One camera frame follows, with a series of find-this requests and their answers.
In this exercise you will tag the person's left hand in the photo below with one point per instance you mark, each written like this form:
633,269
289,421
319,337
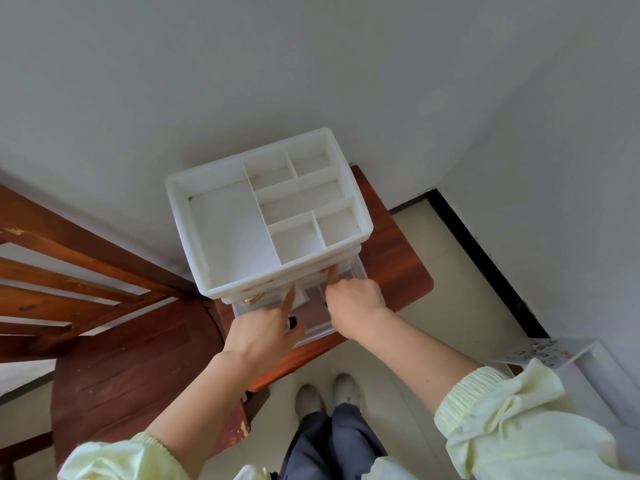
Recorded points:
260,337

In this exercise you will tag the person's right hand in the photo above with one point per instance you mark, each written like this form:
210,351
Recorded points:
355,307

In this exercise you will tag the white plastic drawer organizer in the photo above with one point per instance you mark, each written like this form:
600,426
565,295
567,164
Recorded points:
230,235

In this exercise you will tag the person's right forearm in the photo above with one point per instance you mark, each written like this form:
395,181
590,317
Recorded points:
440,365

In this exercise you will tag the person's left forearm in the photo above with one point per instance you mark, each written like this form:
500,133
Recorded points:
210,405

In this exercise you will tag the person's dark trousers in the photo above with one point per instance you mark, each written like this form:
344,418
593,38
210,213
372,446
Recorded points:
330,450

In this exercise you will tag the brown wooden cabinet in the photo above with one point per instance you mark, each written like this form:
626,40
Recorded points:
395,265

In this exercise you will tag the wooden slat-back chair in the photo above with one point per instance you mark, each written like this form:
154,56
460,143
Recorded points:
120,375

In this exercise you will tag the small white floor rack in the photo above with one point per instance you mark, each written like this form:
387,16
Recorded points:
600,380

